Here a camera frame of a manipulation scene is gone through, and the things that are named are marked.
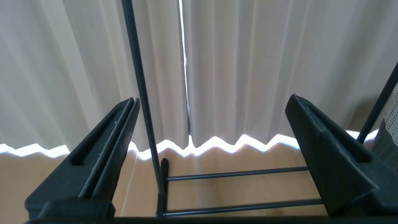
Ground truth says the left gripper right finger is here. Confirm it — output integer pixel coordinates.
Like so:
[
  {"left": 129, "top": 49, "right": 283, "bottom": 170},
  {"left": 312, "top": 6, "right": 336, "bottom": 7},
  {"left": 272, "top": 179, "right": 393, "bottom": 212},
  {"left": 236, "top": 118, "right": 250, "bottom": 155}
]
[{"left": 285, "top": 93, "right": 398, "bottom": 217}]

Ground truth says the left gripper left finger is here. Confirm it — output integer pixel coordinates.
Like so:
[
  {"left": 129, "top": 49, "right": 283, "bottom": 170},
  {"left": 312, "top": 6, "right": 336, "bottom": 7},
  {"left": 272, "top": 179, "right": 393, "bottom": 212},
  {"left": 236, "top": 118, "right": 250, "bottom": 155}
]
[{"left": 24, "top": 96, "right": 141, "bottom": 220}]

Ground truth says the white laundry basket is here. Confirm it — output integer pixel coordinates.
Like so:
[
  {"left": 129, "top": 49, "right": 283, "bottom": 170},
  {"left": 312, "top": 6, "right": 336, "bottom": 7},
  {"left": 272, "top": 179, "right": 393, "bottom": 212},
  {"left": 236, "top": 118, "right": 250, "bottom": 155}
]
[{"left": 371, "top": 83, "right": 398, "bottom": 172}]

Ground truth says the black clothes rack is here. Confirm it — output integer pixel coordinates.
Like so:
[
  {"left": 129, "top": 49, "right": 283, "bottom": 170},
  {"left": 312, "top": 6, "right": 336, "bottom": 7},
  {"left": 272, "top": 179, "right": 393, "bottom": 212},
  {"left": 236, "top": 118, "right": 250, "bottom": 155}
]
[{"left": 120, "top": 0, "right": 398, "bottom": 218}]

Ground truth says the beige curtain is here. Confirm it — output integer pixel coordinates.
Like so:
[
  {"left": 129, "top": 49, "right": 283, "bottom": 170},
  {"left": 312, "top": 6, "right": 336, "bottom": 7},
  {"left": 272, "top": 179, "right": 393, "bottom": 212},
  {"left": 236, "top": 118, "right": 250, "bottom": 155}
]
[{"left": 0, "top": 0, "right": 398, "bottom": 156}]

